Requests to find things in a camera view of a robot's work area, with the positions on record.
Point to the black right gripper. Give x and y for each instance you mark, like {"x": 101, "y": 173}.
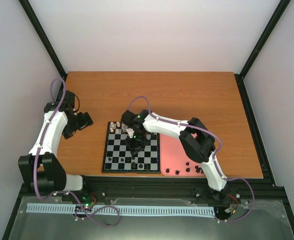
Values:
{"x": 135, "y": 149}

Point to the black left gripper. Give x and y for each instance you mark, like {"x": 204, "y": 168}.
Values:
{"x": 85, "y": 122}

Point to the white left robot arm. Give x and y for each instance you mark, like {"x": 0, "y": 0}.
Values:
{"x": 61, "y": 119}

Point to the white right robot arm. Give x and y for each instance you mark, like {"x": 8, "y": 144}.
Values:
{"x": 197, "y": 142}

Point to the black king piece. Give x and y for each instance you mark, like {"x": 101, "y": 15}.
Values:
{"x": 133, "y": 166}

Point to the pink tray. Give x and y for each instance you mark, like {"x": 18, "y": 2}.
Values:
{"x": 174, "y": 158}

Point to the light blue cable duct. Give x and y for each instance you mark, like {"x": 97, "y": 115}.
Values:
{"x": 124, "y": 210}

